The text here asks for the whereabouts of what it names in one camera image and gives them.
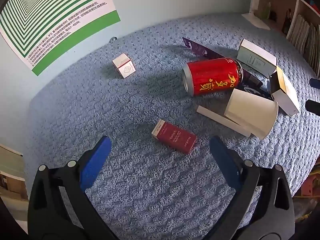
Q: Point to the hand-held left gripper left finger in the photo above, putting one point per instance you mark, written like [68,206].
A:
[96,160]

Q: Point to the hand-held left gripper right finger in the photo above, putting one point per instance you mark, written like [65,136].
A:
[225,160]

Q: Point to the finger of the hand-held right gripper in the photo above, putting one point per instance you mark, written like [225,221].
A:
[314,105]
[315,82]

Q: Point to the red cigarette box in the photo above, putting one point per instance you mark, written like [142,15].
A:
[177,137]

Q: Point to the white paper cup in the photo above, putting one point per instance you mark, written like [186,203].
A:
[250,112]

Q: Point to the pale green white box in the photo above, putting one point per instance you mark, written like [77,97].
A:
[252,60]

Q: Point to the red drink can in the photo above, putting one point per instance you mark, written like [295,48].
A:
[212,76]

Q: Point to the open white cardboard box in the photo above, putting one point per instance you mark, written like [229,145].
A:
[285,97]

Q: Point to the slim white stick box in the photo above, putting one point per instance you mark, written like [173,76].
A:
[212,115]

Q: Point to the row of thin books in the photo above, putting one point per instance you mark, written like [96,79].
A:
[300,30]

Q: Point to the white cubby shelf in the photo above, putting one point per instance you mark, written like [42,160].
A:
[298,5]

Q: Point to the orange plastic object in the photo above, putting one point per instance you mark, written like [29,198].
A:
[310,187]

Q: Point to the beige cardboard box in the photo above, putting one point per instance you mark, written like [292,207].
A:
[10,175]

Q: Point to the white desk lamp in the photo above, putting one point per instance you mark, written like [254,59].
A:
[255,18]

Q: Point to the small white cube box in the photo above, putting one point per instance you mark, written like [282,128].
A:
[123,65]

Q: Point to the purple foil wrapper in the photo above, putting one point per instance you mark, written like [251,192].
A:
[197,48]

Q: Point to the small grey hook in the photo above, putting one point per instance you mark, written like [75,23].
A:
[113,39]

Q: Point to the green striped wall poster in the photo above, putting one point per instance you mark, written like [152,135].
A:
[50,17]

